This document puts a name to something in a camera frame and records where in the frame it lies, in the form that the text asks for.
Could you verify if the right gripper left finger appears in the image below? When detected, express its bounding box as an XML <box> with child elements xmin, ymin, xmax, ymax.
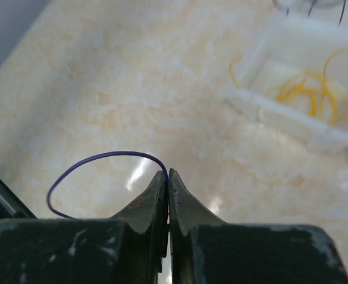
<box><xmin>0</xmin><ymin>171</ymin><xmax>167</xmax><ymax>283</ymax></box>

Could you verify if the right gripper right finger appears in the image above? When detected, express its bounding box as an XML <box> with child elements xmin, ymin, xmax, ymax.
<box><xmin>168</xmin><ymin>170</ymin><xmax>348</xmax><ymax>283</ymax></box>

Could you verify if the yellow cable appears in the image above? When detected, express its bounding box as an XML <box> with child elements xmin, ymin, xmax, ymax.
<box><xmin>228</xmin><ymin>44</ymin><xmax>348</xmax><ymax>127</ymax></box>

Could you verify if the clear plastic compartment tray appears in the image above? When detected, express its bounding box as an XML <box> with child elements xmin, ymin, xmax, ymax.
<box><xmin>221</xmin><ymin>1</ymin><xmax>348</xmax><ymax>158</ymax></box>

